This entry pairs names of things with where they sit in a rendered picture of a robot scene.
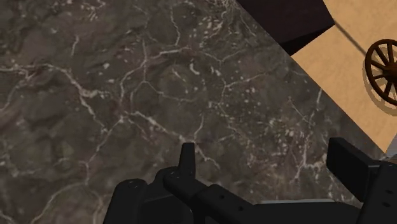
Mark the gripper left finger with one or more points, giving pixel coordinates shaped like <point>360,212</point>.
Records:
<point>186,186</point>

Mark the dark wooden wagon wheel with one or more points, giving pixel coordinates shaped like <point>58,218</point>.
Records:
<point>382,71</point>

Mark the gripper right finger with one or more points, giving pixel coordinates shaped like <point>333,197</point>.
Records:
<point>356,169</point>

